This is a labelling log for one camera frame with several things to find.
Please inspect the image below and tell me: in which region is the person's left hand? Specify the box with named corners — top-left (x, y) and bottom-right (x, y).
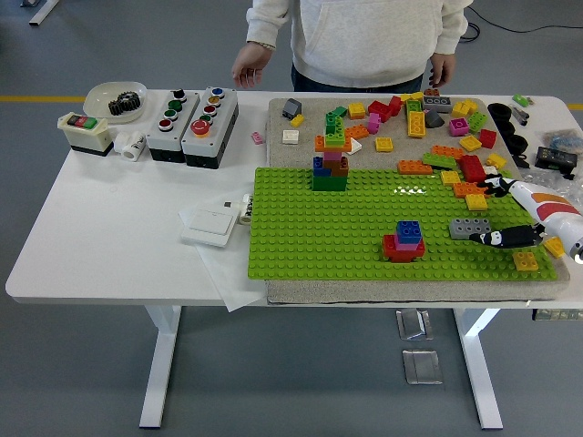
top-left (426, 52), bottom-right (457, 88)

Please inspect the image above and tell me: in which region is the person's right hand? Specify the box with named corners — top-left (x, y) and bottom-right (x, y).
top-left (230, 43), bottom-right (274, 90)

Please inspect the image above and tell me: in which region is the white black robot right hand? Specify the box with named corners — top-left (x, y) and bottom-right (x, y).
top-left (468, 175), bottom-right (583, 261)

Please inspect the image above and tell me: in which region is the light grey eight-stud brick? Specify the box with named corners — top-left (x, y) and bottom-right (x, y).
top-left (449, 217), bottom-right (493, 241)

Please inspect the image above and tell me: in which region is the dark grey long brick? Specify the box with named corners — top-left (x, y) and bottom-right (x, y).
top-left (422, 95), bottom-right (455, 114)

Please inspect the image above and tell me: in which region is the yellow long brick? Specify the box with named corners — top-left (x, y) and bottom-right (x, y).
top-left (406, 110), bottom-right (428, 139)

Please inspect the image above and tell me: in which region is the large red brick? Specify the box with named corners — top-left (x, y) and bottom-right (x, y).
top-left (457, 154), bottom-right (488, 184)

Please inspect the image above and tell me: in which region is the lime green long brick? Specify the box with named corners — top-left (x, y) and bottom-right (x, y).
top-left (421, 152), bottom-right (458, 170)

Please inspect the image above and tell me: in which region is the orange flat brick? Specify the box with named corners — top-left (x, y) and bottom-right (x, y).
top-left (314, 135), bottom-right (354, 154)

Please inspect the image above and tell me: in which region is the dark green brick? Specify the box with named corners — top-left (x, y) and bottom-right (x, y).
top-left (312, 175), bottom-right (348, 192)

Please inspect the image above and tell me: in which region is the green studded baseplate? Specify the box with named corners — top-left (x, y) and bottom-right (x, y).
top-left (247, 166), bottom-right (560, 281)

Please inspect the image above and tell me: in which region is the clear plastic bag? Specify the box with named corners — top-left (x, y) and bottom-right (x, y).
top-left (521, 168), bottom-right (583, 206)

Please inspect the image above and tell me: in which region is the black electronic device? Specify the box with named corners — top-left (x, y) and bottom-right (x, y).
top-left (533, 146), bottom-right (579, 181)

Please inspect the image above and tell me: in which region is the bag of blue parts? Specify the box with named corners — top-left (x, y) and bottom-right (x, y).
top-left (537, 128), bottom-right (583, 154)

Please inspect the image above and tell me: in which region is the control box with emergency stop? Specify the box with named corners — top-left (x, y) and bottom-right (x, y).
top-left (180, 86), bottom-right (240, 169)

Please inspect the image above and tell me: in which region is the control box with black knob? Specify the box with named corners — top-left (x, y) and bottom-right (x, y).
top-left (146, 89), bottom-right (201, 163)

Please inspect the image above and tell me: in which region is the grey tray under table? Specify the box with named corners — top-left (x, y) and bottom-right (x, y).
top-left (530, 308), bottom-right (583, 323)

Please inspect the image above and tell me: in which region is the black metal gear cluster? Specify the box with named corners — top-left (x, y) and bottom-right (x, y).
top-left (107, 91), bottom-right (141, 117)

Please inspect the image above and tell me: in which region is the white printed tube fitting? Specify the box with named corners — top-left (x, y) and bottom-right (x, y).
top-left (237, 193), bottom-right (254, 226)

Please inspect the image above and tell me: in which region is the white pipe tee fitting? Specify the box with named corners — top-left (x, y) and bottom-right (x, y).
top-left (113, 130), bottom-right (148, 161)

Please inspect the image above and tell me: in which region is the white bowl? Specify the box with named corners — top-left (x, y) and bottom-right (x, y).
top-left (83, 80), bottom-right (149, 125)

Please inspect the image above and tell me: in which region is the white table leg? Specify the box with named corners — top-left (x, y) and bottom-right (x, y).
top-left (138, 305), bottom-right (183, 429)
top-left (453, 308), bottom-right (505, 431)

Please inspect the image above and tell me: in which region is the silver floor box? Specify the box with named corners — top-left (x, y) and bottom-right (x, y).
top-left (394, 308), bottom-right (434, 341)
top-left (402, 349), bottom-right (444, 386)

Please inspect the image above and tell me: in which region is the white paper sheet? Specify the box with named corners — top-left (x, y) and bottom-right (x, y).
top-left (177, 199), bottom-right (270, 313)

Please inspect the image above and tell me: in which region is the white furniture foot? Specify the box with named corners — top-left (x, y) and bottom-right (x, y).
top-left (27, 0), bottom-right (60, 27)

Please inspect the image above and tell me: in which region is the white wall switch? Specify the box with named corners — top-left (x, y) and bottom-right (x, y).
top-left (180, 205), bottom-right (240, 249)

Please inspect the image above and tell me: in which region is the white switch red green rocker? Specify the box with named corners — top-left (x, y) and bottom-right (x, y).
top-left (57, 112), bottom-right (115, 158)

